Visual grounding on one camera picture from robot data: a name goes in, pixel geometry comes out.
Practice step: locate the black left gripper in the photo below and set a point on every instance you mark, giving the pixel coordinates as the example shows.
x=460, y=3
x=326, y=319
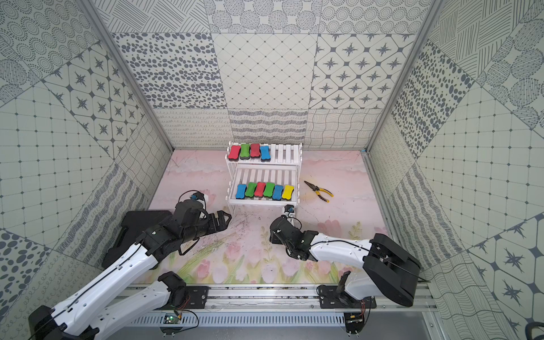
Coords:
x=212, y=222

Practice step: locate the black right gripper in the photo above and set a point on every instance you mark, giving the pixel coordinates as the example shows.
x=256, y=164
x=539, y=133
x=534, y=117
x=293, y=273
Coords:
x=273, y=239

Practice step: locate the red eraser shelf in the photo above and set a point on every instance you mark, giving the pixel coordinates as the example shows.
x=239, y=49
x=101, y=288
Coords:
x=234, y=153
x=255, y=151
x=259, y=191

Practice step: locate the blue eraser shelf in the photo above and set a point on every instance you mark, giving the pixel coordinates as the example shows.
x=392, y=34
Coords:
x=265, y=153
x=278, y=192
x=241, y=191

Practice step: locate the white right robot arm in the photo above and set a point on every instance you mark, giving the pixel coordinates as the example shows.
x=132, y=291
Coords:
x=390, y=270

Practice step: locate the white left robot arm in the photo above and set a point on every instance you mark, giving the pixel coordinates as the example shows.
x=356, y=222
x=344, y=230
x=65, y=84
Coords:
x=90, y=313

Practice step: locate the green eraser lower shelf right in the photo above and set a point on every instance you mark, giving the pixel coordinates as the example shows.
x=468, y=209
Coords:
x=269, y=189

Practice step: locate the green eraser shelf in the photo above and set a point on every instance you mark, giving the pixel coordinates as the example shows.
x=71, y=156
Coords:
x=245, y=152
x=269, y=189
x=250, y=190

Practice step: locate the yellow eraser lower shelf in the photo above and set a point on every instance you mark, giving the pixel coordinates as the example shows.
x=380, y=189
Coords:
x=288, y=192

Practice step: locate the green eraser lower shelf left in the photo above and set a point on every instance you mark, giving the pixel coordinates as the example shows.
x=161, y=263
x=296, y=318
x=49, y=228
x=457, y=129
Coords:
x=250, y=190

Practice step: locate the white slatted wooden shelf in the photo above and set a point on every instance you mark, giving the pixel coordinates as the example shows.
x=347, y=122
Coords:
x=283, y=169

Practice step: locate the green eraser upper shelf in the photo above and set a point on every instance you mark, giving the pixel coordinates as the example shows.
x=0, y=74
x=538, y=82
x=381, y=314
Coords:
x=245, y=152

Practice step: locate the yellow black pliers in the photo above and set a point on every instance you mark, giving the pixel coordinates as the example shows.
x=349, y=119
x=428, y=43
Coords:
x=318, y=191

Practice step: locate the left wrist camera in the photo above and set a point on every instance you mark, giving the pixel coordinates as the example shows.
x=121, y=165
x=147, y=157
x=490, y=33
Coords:
x=198, y=196

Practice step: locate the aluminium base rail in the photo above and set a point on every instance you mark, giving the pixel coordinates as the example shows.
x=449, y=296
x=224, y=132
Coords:
x=270, y=305

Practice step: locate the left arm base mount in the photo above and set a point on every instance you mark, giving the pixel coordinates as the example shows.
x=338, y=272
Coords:
x=193, y=297

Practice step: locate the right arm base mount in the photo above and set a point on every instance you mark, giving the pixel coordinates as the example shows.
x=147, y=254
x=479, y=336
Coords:
x=331, y=298

